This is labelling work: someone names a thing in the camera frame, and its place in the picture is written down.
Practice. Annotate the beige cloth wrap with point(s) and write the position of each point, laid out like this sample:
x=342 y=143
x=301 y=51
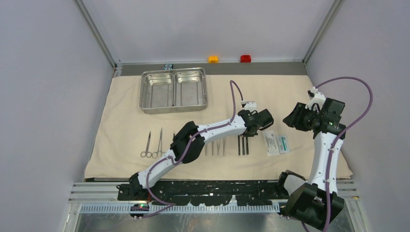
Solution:
x=124 y=128

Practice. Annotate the long steel forceps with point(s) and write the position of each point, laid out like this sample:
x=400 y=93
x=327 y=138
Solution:
x=159 y=152

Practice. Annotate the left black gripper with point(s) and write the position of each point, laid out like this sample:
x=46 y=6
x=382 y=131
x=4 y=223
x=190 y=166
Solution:
x=248 y=136

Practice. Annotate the steel scalpel handle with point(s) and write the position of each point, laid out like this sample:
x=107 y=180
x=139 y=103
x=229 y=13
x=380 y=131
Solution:
x=239 y=144
x=243 y=146
x=247 y=145

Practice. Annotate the green white packet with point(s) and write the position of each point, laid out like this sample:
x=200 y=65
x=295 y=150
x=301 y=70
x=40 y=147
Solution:
x=283 y=144

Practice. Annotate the left steel tray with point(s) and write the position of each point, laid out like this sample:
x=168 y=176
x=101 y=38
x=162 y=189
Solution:
x=156 y=89

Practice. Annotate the steel tray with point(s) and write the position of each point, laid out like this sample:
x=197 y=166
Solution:
x=156 y=89
x=190 y=88

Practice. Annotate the yellow button block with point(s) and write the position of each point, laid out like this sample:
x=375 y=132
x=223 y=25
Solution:
x=213 y=59

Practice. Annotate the right steel tray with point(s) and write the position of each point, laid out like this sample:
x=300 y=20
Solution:
x=190 y=88

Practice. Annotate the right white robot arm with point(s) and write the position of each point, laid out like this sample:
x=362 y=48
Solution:
x=315 y=199

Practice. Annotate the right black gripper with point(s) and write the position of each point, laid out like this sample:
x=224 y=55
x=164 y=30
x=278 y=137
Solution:
x=294 y=119

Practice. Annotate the small blue owl toy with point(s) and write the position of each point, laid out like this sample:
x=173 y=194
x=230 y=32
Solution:
x=168 y=67

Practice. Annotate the white sterile pouch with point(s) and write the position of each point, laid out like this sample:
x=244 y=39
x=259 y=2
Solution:
x=271 y=143

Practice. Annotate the red button block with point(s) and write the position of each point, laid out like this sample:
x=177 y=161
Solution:
x=245 y=58

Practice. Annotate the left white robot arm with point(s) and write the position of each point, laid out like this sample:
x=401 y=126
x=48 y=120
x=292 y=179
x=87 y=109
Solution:
x=189 y=142

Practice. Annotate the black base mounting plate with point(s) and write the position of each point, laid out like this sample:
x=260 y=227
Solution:
x=208 y=193

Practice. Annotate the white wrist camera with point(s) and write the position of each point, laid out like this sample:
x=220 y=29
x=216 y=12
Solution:
x=249 y=105
x=316 y=100

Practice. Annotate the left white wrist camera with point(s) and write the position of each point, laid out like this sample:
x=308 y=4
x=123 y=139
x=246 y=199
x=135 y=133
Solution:
x=249 y=105

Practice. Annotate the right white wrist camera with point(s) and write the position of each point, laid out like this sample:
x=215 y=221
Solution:
x=316 y=100

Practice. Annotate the wire mesh steel basket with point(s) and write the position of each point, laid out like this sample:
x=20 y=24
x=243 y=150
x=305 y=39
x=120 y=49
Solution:
x=174 y=109

